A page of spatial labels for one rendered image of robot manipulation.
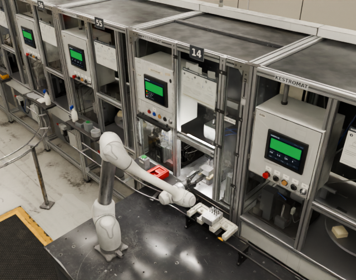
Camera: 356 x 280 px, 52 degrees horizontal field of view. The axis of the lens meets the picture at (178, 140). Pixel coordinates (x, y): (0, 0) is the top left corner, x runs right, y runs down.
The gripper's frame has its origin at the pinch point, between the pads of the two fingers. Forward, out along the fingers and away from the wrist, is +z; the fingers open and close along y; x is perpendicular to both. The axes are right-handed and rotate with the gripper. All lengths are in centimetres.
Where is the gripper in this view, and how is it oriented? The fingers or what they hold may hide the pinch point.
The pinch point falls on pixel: (199, 175)
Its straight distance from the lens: 288.7
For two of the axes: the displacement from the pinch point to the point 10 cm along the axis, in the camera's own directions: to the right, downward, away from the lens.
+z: 7.0, -3.8, 6.0
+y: -0.1, -8.5, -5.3
